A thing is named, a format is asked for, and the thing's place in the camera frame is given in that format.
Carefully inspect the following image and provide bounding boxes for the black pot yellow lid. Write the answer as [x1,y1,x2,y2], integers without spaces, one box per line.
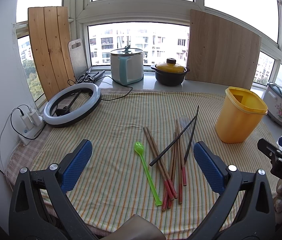
[151,58,190,87]

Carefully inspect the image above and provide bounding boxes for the light oak wood board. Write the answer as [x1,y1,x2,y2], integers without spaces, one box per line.
[185,10,261,89]

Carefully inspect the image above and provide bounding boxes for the ring light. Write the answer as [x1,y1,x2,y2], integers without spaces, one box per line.
[43,83,101,128]

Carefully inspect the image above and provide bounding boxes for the striped table cloth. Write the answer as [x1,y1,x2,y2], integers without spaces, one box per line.
[7,89,277,239]

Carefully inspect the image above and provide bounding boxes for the yellow plastic bin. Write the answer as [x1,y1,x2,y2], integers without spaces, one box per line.
[215,86,268,144]

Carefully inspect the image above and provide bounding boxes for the black scissors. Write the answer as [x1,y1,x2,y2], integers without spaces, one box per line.
[76,70,105,83]

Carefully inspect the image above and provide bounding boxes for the white plastic cutting board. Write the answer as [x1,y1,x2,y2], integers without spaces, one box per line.
[68,38,88,79]

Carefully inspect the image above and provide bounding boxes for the black power cable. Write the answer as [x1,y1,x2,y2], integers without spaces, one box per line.
[67,74,134,102]

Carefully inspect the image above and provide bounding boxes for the white power strip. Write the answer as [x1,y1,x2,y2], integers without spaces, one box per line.
[19,108,45,145]

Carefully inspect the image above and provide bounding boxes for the black chopstick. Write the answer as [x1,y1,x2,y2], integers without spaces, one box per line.
[149,115,197,166]
[184,106,200,163]

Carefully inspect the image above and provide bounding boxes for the green plastic spoon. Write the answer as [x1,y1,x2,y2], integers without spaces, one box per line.
[133,141,163,206]

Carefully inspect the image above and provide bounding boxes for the white teal electric cooker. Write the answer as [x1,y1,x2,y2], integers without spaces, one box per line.
[110,45,144,86]

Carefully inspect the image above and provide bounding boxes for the pine wood board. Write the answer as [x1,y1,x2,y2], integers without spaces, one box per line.
[28,7,74,100]

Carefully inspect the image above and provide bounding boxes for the floral white rice cooker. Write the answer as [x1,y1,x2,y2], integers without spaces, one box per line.
[262,82,282,126]

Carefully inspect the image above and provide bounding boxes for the clear plastic spoon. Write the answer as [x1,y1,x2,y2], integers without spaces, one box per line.
[179,115,195,151]

